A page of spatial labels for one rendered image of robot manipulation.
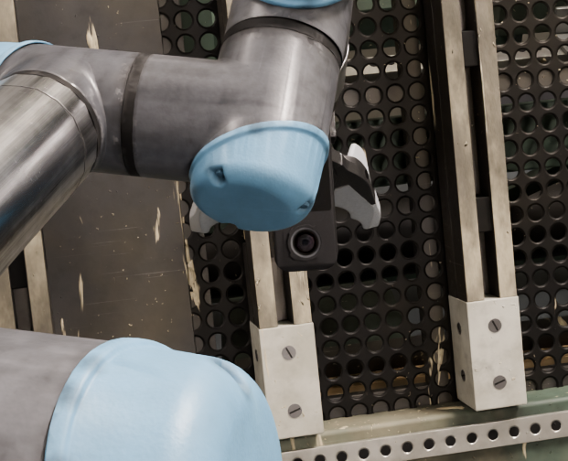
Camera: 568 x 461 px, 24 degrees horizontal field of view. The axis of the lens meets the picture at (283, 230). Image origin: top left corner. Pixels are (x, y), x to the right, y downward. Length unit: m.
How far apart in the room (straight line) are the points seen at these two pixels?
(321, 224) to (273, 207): 0.18
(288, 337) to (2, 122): 0.80
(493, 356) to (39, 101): 0.88
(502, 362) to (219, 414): 1.12
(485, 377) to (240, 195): 0.80
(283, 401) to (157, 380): 1.06
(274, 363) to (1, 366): 1.05
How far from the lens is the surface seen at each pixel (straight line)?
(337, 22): 0.82
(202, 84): 0.78
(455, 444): 1.55
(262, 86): 0.77
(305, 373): 1.47
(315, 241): 0.94
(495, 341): 1.52
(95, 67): 0.80
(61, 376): 0.42
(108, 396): 0.41
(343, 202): 1.04
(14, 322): 1.44
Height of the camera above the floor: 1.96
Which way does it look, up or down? 35 degrees down
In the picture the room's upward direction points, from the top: straight up
